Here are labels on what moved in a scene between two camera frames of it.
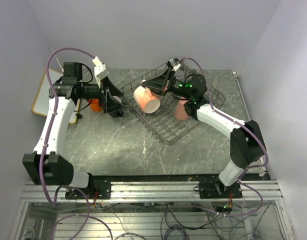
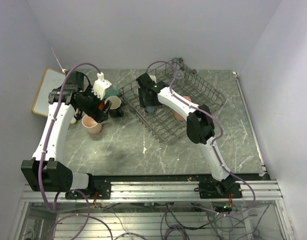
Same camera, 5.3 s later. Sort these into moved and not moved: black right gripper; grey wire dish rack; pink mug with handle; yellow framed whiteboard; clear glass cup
Moved: black right gripper; pink mug with handle
Not moved: clear glass cup; grey wire dish rack; yellow framed whiteboard
